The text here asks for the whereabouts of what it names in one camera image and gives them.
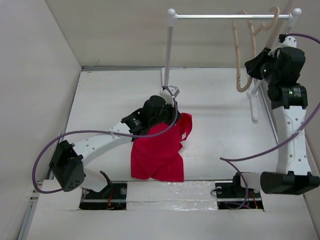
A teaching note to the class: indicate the red t-shirt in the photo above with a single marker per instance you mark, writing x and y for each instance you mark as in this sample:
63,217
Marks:
158,157

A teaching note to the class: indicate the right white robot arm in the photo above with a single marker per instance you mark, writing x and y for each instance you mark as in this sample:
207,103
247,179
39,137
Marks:
293,174

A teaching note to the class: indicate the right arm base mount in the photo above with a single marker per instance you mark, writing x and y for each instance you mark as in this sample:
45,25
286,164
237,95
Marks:
230,195

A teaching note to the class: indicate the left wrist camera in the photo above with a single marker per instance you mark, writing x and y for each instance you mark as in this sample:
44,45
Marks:
169,92

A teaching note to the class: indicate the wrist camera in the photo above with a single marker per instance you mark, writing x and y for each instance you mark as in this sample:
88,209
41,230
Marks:
283,41
169,92

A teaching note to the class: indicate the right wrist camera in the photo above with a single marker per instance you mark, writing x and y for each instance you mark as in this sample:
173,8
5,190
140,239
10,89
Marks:
283,41

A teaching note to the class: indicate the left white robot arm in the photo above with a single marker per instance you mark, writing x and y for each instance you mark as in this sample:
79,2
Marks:
69,159

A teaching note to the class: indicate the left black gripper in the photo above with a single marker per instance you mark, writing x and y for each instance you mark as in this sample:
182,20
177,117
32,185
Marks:
172,109

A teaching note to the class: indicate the white metal clothes rack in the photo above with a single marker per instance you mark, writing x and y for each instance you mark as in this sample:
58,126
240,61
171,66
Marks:
255,22

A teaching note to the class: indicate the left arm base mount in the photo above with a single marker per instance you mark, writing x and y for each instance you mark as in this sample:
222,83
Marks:
113,197

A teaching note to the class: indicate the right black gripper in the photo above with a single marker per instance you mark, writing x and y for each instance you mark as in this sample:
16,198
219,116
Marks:
252,65

